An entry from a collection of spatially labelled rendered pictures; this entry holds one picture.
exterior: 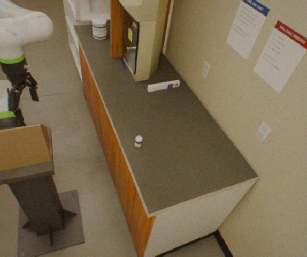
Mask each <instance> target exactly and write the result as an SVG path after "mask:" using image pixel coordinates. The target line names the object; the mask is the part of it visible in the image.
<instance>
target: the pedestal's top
mask: <svg viewBox="0 0 307 257"><path fill-rule="evenodd" d="M47 131H48V135H49V143H50V152H51V161H45V162H41V163H38V164H33V165H28V166H24V167H19V168H13V169H8V170H3V171H0V185H3V184H9V183H14V182H20V181H23V180H26V179H32V178H37V177H43V176H48V175H54V174H55V169H54V160H53V146H52V133H51V128H50V127H48V128H47Z"/></svg>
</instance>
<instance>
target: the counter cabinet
mask: <svg viewBox="0 0 307 257"><path fill-rule="evenodd" d="M78 46H79V56H80V66H81V76H82V86H83V92H84V97H85V99H86V100H87V103H88V107H89V110H90V113H91V116H92V119H93V122H94V125H95V128H96V131H97V134H98V137H99V140H100V143H101V146H102V150H103V153H104V156H105V157H106V160H107V163H108V166H109V169H110V172H111V176H112V179H113V182H114V185H115V187H116V190H117V193H118V197H119V200H120V203H121V206H122V209H123V212H124V215H125V219H126V222H127V225H128V228H129V231H130V234H131V237H132V240H133V243H134V246H135V250H136V253H137V256H138V257H162V256H164V255H167V254H169V253H172V252H174V251H176V250H179V249H182V248H184V247H186V246H189V245H190V244H192V243H195V242H197V241H199V240H202V239H205V238H207V237H209V236H212V235H213V234H214V232H215V231H216V230H217V229H218V227H219V226H220V225H221V223H222V222H223V221H224V220H225V219H226V217H227V216H228V215H229V214H230V212H231V211H232V210H233V209H234V208H235V206H236V205H237V203H238V202H239V201H240V200H241V199H242V197H244V195H245V194H246V193H247V192H248V190H249V189H250V188H251V187H252V185H253V184H254V183H255V181H253V182H250V183H247V184H243V185H242V186H239V187H236V188H234V189H231V190H228V191H224V192H222V193H219V194H216V195H213V196H210V197H208V198H204V199H202V200H198V201H195V202H192V203H190V204H187V205H184V206H181V207H178V208H175V209H172V210H169V211H166V212H164V213H161V214H158V215H155V216H153V217H151V218H148V217H147V214H146V212H145V210H144V207H143V204H142V201H141V199H140V196H139V193H138V191H137V189H136V186H135V185H134V182H133V180H132V177H131V174H130V171H129V169H128V166H127V164H126V161H125V159H124V156H123V154H122V151H121V149H120V146H119V143H118V140H117V137H116V135H115V133H114V130H113V128H112V125H111V122H110V120H109V117H108V114H107V112H106V109H105V106H104V105H103V103H102V100H101V98H100V95H99V93H98V90H97V88H96V85H95V82H94V79H93V76H92V75H91V72H90V69H89V67H88V63H87V62H86V60H85V57H84V55H83V52H82V50H81V47H80V45H79V42H78Z"/></svg>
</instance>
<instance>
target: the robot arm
mask: <svg viewBox="0 0 307 257"><path fill-rule="evenodd" d="M54 31H55V27H54V26H53V23H52V21H51V19H50V18H49V17H48V16H47V15H46V14H44V13H43V12H38V11H31V10H27V9H24V8H21V7H19V6H17V5H15V4H14V3H12V2H11V1H10V0H0V67H1V68H2V71H3V72H4V73H5V74H6V76H7V79H8V80H0V130H6V129H12V128H16V127H23V126H26V124H25V123H24V118H23V115H22V108H21V103H20V95H21V94H22V91H23V89H24V88H25V87H26V86H27V87H30V88H29V91H30V94H31V97H32V100H33V101H37V102H38V101H39V98H38V95H37V91H36V89H38V87H37V85H38V83H37V82H36V80H35V79H34V78H33V77H32V75H31V74H30V72H28V71H27V69H30V66H27V62H26V59H25V54H24V50H23V47H24V46H27V45H30V44H33V43H39V42H44V41H47V40H49V39H50V38H51V37H52V36H53V34H54ZM26 80H28V81H29V82H30V83H31V84H30V83H29V82H27V81H26Z"/></svg>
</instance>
